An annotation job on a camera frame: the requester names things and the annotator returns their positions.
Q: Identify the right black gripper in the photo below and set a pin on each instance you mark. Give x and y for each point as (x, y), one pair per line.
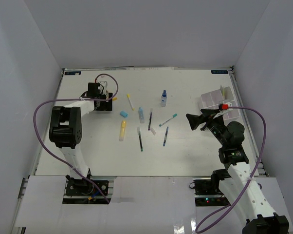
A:
(194, 121)

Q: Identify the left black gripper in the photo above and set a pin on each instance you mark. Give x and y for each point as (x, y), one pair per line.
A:
(106, 106)

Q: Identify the teal capped white marker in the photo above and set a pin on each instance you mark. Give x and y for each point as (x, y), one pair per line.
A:
(165, 122)

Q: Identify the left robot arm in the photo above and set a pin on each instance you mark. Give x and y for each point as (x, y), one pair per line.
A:
(66, 125)

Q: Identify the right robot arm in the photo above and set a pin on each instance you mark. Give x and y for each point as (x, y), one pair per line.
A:
(236, 180)

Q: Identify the white compartment organizer tray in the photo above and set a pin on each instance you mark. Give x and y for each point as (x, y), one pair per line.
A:
(212, 99)

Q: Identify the blue highlighter cap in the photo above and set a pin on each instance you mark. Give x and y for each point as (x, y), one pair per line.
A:
(124, 114)

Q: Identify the yellow capped white marker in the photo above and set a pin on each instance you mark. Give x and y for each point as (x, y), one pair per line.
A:
(130, 102)

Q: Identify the yellow highlighter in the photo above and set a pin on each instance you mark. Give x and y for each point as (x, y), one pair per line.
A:
(122, 130)

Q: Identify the blue highlighter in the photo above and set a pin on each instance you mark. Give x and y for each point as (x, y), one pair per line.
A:
(141, 115)

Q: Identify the blue gel pen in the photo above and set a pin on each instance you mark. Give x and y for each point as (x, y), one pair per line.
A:
(165, 137)

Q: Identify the small blue spray bottle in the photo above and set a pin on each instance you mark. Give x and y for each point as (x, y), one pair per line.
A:
(163, 98)

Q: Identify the dark green gel pen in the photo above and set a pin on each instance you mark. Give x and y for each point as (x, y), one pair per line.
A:
(140, 138)

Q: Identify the right blue corner label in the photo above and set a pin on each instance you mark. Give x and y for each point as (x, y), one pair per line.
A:
(219, 72)

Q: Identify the blue corner label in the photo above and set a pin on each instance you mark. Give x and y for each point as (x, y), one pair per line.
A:
(219, 72)
(72, 73)

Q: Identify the left blue corner label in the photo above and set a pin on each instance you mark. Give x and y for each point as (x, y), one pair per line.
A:
(72, 73)

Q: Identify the purple gel pen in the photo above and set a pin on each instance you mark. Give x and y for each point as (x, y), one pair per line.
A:
(150, 119)

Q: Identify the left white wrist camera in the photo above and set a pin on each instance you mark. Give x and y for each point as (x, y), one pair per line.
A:
(103, 87)

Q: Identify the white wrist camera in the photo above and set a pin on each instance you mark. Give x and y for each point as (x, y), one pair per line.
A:
(103, 87)
(225, 107)

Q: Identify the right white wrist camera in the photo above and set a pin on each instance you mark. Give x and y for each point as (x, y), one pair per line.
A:
(225, 107)

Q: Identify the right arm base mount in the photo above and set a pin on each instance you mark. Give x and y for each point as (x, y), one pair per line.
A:
(206, 195)

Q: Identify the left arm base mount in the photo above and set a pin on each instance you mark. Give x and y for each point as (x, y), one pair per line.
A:
(81, 187)

